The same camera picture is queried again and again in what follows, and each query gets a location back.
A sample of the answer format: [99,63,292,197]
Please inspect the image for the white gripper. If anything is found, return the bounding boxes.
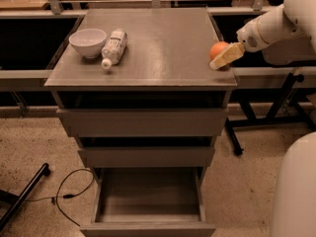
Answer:
[209,18,269,70]

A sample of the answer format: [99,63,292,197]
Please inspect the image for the orange fruit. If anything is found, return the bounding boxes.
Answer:
[209,41,228,60]

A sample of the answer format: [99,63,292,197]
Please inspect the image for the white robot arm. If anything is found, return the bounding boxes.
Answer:
[209,0,316,237]

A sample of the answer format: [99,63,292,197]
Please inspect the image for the grey drawer cabinet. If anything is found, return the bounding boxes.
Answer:
[43,7,239,170]

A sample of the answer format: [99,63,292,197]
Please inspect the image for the grey middle drawer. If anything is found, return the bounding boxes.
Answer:
[78,146,214,168]

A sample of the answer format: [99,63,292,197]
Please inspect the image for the grey top drawer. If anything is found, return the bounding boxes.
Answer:
[57,109,227,137]

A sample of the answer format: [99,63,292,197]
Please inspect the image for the grey open bottom drawer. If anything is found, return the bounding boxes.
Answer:
[80,167,215,237]

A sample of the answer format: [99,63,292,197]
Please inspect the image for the grey chair seat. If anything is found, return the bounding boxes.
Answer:
[262,36,316,66]

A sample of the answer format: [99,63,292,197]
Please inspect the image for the clear plastic water bottle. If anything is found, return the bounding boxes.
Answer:
[101,29,128,71]

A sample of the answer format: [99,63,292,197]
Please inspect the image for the white ceramic bowl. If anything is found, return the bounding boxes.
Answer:
[69,29,107,58]

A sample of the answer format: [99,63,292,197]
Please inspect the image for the black stand leg left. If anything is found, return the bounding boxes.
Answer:
[0,163,50,232]

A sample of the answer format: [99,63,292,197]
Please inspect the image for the metal railing frame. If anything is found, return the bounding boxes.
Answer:
[0,0,316,119]

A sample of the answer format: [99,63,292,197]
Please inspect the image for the black table frame right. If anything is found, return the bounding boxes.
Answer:
[225,67,315,156]

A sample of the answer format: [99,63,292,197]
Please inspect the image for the black cable on floor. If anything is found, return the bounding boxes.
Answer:
[25,167,96,228]

